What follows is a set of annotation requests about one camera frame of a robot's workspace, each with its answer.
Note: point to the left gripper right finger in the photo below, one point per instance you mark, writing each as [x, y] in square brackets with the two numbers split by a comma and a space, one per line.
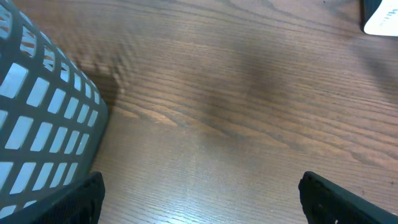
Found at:
[325, 202]

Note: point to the grey plastic shopping basket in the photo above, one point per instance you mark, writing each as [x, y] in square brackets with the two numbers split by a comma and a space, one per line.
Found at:
[52, 115]

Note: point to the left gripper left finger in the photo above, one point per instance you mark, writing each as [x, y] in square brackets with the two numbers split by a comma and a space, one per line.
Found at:
[79, 202]

